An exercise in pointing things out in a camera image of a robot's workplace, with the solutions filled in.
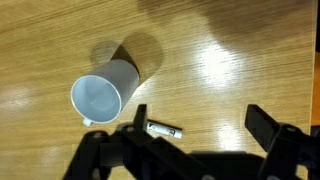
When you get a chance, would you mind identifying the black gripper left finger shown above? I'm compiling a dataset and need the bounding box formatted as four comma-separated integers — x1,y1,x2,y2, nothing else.
63,103,214,180

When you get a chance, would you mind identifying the white marker with black cap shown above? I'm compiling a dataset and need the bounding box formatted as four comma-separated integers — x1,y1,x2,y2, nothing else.
146,120,183,140

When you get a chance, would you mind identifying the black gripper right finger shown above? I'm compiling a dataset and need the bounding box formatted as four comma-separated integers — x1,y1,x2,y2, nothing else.
244,103,320,180

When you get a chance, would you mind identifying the white ceramic mug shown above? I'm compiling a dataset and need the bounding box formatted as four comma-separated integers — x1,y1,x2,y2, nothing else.
70,59,141,127

